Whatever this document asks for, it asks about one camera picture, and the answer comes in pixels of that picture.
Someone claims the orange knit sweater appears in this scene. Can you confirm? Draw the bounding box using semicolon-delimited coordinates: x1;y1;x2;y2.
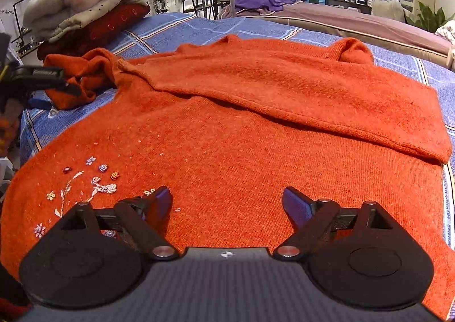
0;33;455;321

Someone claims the person left hand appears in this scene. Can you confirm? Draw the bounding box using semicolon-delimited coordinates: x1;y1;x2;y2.
1;99;23;158

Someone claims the dark red folded garment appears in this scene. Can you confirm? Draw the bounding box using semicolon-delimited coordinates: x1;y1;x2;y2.
37;3;150;61

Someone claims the cream dotted folded garment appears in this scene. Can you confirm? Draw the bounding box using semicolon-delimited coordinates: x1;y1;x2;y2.
41;0;150;43

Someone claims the blue plaid bed sheet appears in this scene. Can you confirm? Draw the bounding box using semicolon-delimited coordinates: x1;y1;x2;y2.
19;12;455;251

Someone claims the brown mauve bed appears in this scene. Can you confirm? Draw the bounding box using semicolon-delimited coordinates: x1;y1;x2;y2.
236;2;454;70

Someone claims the purple cloth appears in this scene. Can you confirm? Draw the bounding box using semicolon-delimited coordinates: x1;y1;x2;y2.
234;0;297;12

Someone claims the green potted plant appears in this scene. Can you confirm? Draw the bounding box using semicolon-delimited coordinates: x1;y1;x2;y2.
406;2;454;33

